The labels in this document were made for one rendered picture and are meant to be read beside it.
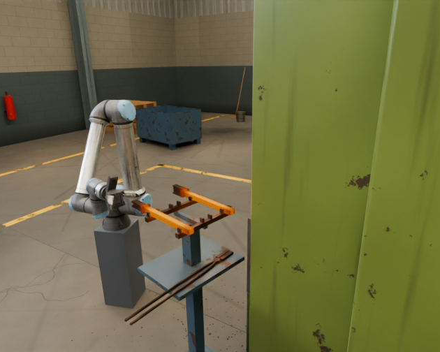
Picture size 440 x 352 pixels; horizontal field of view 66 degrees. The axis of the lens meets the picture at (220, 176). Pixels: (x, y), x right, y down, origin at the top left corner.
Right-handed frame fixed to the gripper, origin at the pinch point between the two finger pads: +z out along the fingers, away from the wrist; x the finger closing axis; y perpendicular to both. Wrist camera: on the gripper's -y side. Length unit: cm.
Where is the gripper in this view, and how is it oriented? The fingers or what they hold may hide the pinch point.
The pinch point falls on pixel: (126, 198)
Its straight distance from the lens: 168.4
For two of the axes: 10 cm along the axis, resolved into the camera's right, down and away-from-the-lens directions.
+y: 0.2, 9.5, 3.2
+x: -7.0, 2.4, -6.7
